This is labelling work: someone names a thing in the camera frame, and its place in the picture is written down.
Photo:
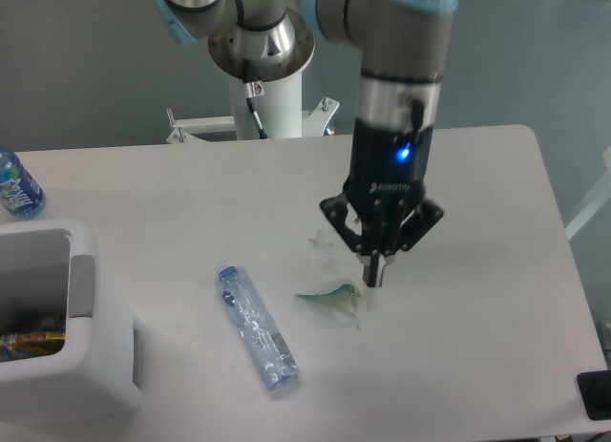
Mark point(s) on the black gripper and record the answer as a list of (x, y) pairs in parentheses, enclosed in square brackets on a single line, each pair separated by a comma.
[(385, 165)]

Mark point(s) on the white paper wrapper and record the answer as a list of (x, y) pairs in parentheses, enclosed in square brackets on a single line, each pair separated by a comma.
[(341, 299)]

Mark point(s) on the clear plastic bottle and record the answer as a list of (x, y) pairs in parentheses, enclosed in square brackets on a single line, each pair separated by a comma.
[(260, 334)]

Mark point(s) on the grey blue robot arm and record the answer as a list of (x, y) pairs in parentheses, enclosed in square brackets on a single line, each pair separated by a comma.
[(382, 208)]

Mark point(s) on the white trash can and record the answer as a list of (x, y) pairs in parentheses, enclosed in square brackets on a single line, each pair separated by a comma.
[(69, 338)]

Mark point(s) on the black device at table edge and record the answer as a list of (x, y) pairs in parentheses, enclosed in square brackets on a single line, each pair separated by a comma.
[(594, 388)]

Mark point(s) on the colourful snack wrappers in bin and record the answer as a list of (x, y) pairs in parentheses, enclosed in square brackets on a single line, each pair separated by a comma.
[(33, 337)]

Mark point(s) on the blue labelled drink bottle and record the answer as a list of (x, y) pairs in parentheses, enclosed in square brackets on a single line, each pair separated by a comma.
[(21, 195)]

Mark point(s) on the white pedestal foot bracket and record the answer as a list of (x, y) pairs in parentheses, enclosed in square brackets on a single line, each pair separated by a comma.
[(192, 129)]

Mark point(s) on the white table leg frame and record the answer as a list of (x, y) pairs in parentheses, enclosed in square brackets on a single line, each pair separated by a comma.
[(595, 198)]

